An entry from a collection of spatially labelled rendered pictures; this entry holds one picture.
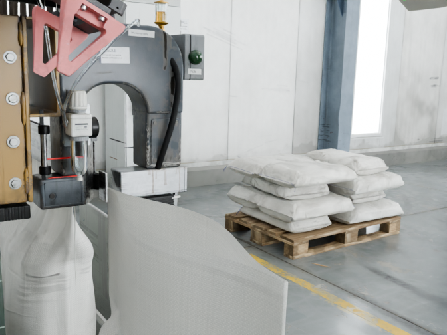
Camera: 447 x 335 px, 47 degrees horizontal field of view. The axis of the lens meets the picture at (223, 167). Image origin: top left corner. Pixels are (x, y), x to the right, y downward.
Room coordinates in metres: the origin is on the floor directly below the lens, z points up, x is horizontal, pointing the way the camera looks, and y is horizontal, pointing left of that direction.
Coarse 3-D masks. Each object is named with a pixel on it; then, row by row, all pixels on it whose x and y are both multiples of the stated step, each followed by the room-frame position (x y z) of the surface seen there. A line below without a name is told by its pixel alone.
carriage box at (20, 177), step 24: (0, 24) 0.85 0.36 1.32; (24, 24) 0.86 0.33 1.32; (0, 48) 0.84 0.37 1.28; (24, 48) 0.86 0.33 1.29; (0, 72) 0.84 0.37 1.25; (24, 72) 0.86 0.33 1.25; (0, 96) 0.84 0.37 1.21; (24, 96) 0.86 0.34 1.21; (0, 120) 0.84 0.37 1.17; (24, 120) 0.86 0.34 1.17; (0, 144) 0.84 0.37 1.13; (24, 144) 0.86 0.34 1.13; (0, 168) 0.84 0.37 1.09; (24, 168) 0.86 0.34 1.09; (0, 192) 0.84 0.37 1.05; (24, 192) 0.86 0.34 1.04
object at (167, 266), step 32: (128, 224) 0.68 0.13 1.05; (160, 224) 0.79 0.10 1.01; (192, 224) 0.74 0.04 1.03; (128, 256) 0.68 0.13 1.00; (160, 256) 0.61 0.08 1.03; (192, 256) 0.58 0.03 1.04; (224, 256) 0.66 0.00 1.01; (128, 288) 0.68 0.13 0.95; (160, 288) 0.61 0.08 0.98; (192, 288) 0.57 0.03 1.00; (224, 288) 0.55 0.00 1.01; (256, 288) 0.52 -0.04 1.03; (128, 320) 0.68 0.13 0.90; (160, 320) 0.61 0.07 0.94; (192, 320) 0.57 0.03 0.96; (224, 320) 0.55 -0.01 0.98; (256, 320) 0.51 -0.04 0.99
